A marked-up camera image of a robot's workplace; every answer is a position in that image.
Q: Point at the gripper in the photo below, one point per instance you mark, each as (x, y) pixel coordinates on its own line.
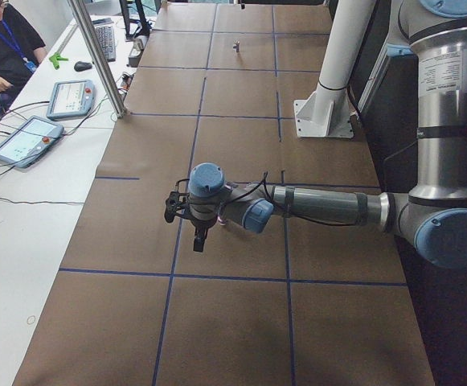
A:
(201, 223)

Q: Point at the near teach pendant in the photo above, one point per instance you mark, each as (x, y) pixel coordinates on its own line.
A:
(30, 142)

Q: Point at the seated person in black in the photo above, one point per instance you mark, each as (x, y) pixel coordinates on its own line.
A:
(22, 50)

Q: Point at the black monitor stand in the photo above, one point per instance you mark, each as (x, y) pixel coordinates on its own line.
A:
(134, 27)

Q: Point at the far teach pendant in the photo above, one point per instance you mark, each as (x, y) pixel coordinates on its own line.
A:
(71, 99)

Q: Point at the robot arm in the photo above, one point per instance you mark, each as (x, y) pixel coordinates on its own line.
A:
(432, 216)

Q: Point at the white mounting post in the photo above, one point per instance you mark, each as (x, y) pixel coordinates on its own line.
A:
(326, 112)

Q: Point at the aluminium frame post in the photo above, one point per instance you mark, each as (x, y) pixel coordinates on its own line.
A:
(84, 23)

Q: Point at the black computer mouse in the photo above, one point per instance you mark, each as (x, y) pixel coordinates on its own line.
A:
(81, 66)

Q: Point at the chrome tee pipe fitting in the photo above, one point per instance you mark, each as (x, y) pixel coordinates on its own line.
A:
(236, 46)

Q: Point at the teach pendant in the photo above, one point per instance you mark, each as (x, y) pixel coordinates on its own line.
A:
(30, 142)
(71, 99)

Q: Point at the black keyboard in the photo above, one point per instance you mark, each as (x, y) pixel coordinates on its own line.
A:
(106, 39)

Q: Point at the green plastic clamp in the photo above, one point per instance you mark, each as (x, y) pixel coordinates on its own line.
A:
(56, 59)

